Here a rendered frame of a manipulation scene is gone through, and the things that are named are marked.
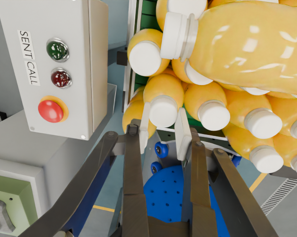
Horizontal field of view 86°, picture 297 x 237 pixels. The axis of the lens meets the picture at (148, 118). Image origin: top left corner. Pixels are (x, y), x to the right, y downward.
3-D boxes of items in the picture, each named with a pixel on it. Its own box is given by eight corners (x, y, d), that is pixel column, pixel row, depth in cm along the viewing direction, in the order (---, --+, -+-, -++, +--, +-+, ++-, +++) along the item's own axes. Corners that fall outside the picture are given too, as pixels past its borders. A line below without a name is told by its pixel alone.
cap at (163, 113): (163, 91, 21) (163, 96, 20) (182, 110, 22) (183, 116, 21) (144, 109, 23) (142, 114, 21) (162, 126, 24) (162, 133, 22)
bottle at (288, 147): (255, 129, 45) (309, 184, 28) (232, 121, 44) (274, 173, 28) (272, 107, 41) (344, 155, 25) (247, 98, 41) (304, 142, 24)
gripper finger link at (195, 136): (192, 155, 14) (227, 161, 13) (186, 126, 18) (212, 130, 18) (188, 168, 14) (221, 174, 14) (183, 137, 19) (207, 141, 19)
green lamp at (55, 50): (51, 58, 20) (45, 59, 19) (48, 39, 19) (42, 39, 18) (68, 60, 20) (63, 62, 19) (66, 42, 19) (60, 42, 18)
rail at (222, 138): (128, 118, 41) (126, 124, 38) (128, 115, 40) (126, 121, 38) (282, 143, 40) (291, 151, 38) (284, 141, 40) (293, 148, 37)
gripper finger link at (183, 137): (184, 136, 15) (192, 138, 15) (179, 106, 21) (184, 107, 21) (177, 160, 16) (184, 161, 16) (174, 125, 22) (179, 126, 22)
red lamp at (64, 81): (55, 84, 22) (49, 87, 21) (52, 68, 21) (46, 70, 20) (70, 87, 22) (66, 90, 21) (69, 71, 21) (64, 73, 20)
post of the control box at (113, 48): (139, 44, 119) (73, 72, 31) (140, 38, 117) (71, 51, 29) (144, 44, 119) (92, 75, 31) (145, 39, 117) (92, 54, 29)
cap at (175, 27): (190, 3, 13) (168, 0, 13) (183, 45, 13) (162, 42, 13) (180, 34, 17) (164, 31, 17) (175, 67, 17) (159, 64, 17)
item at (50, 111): (44, 117, 25) (39, 121, 23) (40, 96, 23) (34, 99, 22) (67, 121, 25) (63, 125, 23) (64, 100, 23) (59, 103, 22)
